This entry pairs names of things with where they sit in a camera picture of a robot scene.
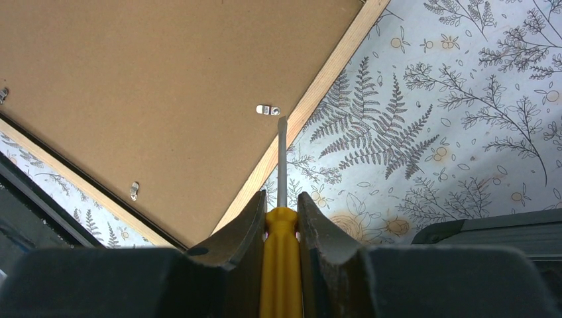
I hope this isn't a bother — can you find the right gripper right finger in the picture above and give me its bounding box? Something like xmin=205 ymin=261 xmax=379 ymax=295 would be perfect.
xmin=297 ymin=192 xmax=374 ymax=317

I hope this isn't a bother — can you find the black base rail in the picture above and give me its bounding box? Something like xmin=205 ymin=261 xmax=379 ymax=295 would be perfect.
xmin=1 ymin=155 xmax=103 ymax=276

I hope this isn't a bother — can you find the black picture frame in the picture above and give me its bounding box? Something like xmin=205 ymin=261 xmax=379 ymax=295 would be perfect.
xmin=1 ymin=1 xmax=387 ymax=248

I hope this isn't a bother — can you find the orange handled screwdriver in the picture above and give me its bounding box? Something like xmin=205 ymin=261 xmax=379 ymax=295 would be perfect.
xmin=259 ymin=117 xmax=304 ymax=317

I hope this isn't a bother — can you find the black poker chip case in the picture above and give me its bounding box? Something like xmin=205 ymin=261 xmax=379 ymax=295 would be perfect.
xmin=412 ymin=209 xmax=561 ymax=262

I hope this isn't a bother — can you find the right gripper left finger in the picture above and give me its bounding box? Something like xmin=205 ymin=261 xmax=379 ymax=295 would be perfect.
xmin=186 ymin=190 xmax=267 ymax=317

